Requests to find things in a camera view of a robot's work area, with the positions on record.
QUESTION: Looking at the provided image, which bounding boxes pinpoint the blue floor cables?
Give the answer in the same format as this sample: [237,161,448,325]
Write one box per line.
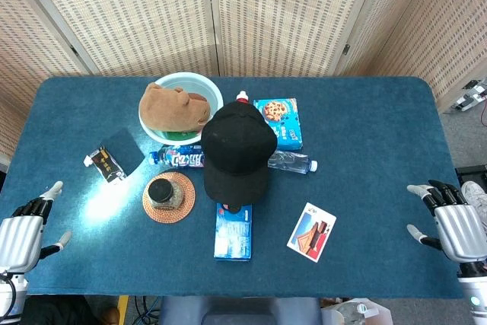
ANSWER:
[132,296,161,325]

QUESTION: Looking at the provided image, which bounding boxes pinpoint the clear plastic container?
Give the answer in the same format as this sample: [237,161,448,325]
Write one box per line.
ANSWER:
[323,298,393,325]

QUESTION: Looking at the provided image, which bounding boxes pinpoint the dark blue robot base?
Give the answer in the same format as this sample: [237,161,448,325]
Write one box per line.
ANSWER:
[158,296,323,325]

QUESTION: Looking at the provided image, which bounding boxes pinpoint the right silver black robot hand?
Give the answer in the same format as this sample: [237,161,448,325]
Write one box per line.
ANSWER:
[406,179,487,264]

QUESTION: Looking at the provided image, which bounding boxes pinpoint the clear plastic water bottle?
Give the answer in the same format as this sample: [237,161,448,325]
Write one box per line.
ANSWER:
[267,149,319,174]

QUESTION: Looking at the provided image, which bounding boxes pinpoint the green item in basin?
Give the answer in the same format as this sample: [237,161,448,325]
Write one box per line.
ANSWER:
[161,130,202,142]

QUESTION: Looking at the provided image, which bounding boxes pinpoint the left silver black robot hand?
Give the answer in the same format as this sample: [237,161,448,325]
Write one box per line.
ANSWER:
[0,180,73,275]

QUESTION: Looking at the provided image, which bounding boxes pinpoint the light blue plastic basin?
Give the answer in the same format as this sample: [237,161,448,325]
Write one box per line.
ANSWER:
[138,72,224,146]

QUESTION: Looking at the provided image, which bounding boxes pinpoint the woven folding screen panel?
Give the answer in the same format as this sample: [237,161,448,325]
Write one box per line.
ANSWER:
[207,0,393,78]
[7,0,221,77]
[0,0,92,161]
[334,0,487,112]

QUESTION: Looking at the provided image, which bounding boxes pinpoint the blue label drink bottle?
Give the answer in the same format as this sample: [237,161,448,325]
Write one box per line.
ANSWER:
[148,145,205,169]

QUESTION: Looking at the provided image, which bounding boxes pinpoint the blue chocolate chip cookie box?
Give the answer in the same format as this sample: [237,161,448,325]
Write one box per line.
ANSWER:
[253,97,304,151]

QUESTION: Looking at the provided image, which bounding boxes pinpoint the blue felt table cover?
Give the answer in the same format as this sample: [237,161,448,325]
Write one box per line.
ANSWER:
[0,75,481,299]

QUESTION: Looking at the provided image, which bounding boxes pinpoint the blue Oreo package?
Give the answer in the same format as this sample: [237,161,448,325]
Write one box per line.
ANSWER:
[213,202,253,262]

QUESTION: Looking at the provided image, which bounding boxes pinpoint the round woven orange coaster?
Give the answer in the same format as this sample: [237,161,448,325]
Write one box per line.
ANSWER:
[142,171,196,225]

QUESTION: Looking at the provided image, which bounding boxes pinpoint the white power strip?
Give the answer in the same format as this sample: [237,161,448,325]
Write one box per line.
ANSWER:
[450,78,487,113]

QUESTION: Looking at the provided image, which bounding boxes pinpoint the brown plush capybara toy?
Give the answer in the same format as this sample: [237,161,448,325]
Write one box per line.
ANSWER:
[138,82,212,132]

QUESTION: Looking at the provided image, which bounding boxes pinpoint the picture card with red building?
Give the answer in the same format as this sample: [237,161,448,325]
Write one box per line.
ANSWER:
[286,202,337,263]

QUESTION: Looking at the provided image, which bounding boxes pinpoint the dark snack packet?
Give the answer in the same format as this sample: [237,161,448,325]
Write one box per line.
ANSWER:
[83,145,127,184]

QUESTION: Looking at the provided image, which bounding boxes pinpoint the white sneaker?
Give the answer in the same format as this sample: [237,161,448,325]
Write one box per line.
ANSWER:
[460,180,487,209]

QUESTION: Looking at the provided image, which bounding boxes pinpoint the brown shoe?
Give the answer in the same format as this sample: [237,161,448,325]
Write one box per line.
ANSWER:
[100,306,121,325]

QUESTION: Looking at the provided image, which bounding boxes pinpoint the glass jar with black lid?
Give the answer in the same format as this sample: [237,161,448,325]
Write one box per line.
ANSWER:
[148,179,186,212]

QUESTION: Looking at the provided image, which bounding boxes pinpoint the black baseball cap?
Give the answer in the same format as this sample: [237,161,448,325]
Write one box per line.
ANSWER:
[200,102,278,206]

